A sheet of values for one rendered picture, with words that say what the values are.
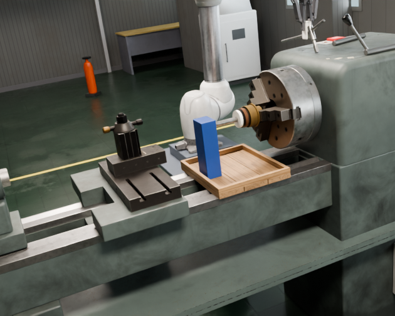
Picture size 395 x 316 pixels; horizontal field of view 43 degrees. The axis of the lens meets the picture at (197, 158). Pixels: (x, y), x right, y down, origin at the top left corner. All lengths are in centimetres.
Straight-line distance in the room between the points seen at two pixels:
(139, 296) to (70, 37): 818
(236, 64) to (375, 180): 539
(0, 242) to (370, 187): 139
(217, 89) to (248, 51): 486
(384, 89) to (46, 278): 139
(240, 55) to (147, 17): 323
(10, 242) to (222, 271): 79
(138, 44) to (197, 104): 691
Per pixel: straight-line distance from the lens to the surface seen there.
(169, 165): 247
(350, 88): 193
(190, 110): 243
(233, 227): 188
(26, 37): 971
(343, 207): 207
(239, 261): 203
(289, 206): 197
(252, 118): 192
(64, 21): 977
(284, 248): 209
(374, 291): 240
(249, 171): 194
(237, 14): 730
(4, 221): 172
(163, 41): 942
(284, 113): 188
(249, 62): 743
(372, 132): 204
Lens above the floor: 163
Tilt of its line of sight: 20 degrees down
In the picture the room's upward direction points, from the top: 7 degrees counter-clockwise
